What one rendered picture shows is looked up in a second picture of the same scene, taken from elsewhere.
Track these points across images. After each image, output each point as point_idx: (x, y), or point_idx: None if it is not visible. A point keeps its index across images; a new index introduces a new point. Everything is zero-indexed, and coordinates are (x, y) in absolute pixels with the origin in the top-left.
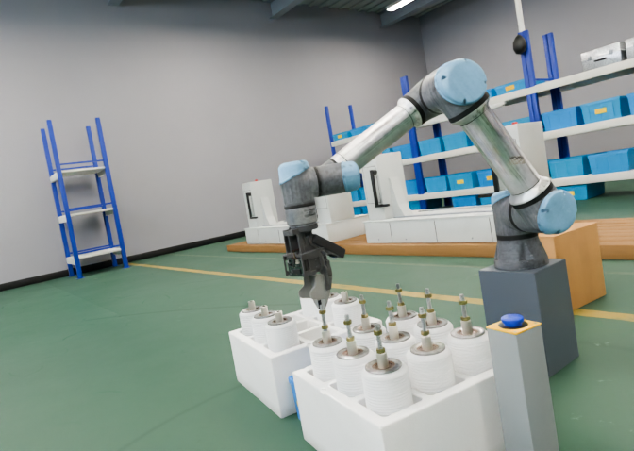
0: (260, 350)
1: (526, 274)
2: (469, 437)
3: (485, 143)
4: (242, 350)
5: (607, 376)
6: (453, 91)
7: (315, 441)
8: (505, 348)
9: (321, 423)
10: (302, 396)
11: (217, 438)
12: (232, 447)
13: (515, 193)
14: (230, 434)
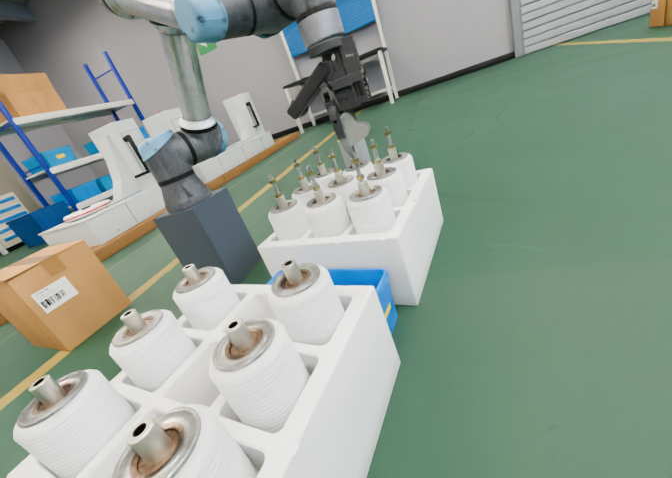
0: (351, 324)
1: (223, 190)
2: None
3: (197, 60)
4: (307, 471)
5: (259, 244)
6: None
7: (422, 275)
8: (362, 143)
9: (420, 240)
10: (409, 247)
11: (512, 401)
12: (499, 354)
13: (206, 117)
14: (485, 391)
